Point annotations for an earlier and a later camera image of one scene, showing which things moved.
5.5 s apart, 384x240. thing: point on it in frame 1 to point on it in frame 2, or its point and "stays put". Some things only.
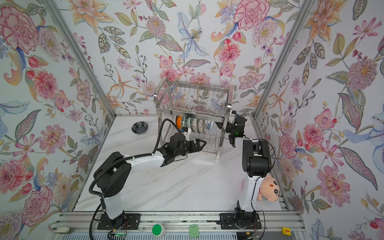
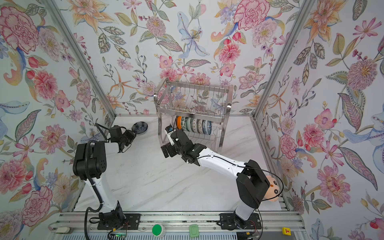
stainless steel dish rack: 199,111 stays put
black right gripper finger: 230,127 to 171,150
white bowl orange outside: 178,122 stays put
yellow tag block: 286,231 stays put
